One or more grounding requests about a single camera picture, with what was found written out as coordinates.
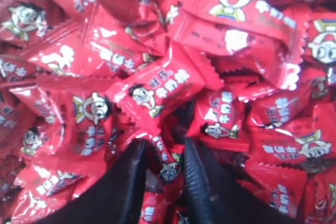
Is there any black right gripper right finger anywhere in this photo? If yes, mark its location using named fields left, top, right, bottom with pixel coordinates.
left=184, top=137, right=297, bottom=223

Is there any pile of red candies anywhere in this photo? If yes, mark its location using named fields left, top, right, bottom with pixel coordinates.
left=1, top=0, right=335, bottom=223

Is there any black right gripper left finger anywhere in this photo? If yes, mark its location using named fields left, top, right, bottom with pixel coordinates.
left=38, top=139, right=146, bottom=224

